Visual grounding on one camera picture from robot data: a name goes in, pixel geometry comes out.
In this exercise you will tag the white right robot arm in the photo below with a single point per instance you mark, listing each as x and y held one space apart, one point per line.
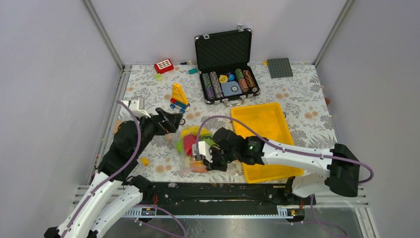
336 169

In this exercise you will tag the red white toy block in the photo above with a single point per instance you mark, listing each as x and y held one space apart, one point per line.
164 66

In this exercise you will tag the yellow blue block tower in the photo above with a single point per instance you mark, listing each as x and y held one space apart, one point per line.
178 99

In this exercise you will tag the clear zip top bag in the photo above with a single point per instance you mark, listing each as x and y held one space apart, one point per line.
186 162

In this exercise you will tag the grey lego baseplate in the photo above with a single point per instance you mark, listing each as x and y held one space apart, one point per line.
279 68

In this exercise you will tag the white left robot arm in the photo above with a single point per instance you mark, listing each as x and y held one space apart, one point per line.
92 218

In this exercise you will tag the yellow plastic tray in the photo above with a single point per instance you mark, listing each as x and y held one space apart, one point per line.
268 121

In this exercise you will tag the yellow toy banana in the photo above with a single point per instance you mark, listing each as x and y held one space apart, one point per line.
193 130

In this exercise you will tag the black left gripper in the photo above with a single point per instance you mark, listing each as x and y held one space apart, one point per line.
170 121

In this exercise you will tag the wooden cylinder block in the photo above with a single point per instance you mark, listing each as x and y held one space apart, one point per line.
116 126

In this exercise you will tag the green toy lime front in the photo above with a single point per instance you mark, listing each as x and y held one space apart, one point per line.
179 146

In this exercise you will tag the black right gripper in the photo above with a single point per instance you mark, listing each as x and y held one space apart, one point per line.
211 162

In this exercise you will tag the black poker chip case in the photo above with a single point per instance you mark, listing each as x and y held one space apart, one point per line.
223 63

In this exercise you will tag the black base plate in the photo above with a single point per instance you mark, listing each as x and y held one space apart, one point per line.
187 198

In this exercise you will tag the orange toy peach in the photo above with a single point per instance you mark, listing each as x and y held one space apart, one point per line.
199 170

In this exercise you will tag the teal small block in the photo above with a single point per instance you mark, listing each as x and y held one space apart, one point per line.
193 71

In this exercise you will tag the red toy pepper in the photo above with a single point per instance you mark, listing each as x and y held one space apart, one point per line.
188 141

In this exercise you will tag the small yellow block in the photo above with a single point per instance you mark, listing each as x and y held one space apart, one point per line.
145 161

